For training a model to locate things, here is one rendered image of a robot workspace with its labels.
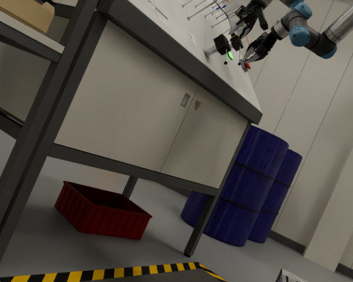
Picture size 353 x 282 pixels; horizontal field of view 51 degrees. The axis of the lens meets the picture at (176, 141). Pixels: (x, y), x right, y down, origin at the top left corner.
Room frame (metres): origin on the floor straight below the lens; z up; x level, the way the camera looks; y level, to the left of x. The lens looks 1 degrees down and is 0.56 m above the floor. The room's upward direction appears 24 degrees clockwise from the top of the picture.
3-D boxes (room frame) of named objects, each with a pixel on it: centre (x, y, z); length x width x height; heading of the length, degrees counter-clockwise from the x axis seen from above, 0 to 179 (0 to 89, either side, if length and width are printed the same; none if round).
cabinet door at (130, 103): (1.31, 0.17, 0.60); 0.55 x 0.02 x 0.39; 145
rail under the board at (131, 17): (1.52, 0.00, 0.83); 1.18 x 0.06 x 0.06; 145
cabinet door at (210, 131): (1.76, -0.15, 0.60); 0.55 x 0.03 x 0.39; 145
